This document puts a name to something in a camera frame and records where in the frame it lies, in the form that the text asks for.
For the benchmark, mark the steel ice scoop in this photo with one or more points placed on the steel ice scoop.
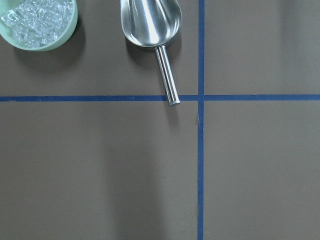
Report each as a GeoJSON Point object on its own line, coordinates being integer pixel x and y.
{"type": "Point", "coordinates": [153, 25]}

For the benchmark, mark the green bowl of ice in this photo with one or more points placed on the green bowl of ice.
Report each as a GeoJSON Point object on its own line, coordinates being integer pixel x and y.
{"type": "Point", "coordinates": [37, 25]}

